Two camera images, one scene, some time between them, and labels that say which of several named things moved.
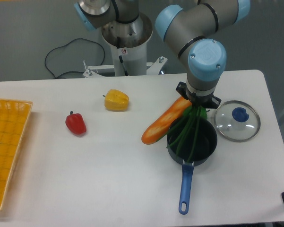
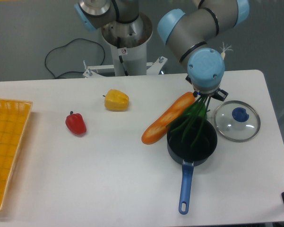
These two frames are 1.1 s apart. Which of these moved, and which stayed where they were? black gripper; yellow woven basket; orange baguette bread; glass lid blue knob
Moved: black gripper
Stayed: orange baguette bread; glass lid blue knob; yellow woven basket
